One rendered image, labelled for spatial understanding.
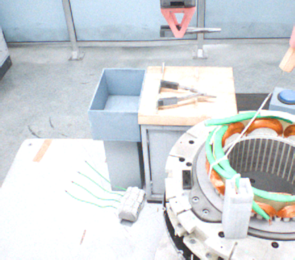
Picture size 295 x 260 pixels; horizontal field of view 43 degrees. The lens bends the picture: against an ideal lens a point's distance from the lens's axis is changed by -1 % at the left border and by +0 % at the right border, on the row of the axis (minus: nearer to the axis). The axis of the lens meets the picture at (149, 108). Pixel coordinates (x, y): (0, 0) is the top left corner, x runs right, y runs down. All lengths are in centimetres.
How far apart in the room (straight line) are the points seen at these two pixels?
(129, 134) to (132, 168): 13
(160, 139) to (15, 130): 182
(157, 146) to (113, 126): 11
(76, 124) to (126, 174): 155
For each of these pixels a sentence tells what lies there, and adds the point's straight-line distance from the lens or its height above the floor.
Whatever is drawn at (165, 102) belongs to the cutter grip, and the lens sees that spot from 76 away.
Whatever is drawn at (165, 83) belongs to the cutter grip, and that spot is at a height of 109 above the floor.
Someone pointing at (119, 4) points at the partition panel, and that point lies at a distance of 292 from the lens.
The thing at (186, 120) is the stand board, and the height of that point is 105.
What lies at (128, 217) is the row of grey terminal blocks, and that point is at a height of 80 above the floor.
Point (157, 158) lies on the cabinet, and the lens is 86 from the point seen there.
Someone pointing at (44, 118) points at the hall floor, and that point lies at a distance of 259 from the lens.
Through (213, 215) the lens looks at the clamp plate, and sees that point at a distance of 56.
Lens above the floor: 155
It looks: 38 degrees down
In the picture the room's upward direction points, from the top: 4 degrees counter-clockwise
